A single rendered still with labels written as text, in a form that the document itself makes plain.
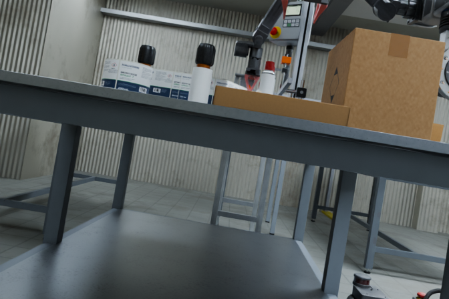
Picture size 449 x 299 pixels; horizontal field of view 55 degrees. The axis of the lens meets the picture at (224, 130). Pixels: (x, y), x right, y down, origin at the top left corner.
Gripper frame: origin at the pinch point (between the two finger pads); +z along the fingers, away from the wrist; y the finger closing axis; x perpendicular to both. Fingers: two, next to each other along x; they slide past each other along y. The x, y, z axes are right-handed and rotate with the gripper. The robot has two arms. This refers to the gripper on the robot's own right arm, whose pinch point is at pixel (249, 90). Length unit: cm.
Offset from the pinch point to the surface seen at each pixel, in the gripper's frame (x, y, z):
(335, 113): 15, 113, 18
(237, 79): -6.9, -42.5, -10.7
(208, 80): -18.6, 8.4, 0.0
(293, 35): 15.9, -5.0, -29.4
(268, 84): 5.9, 38.7, 2.2
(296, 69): 19.9, -3.5, -13.6
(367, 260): 107, -122, 90
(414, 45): 39, 82, -7
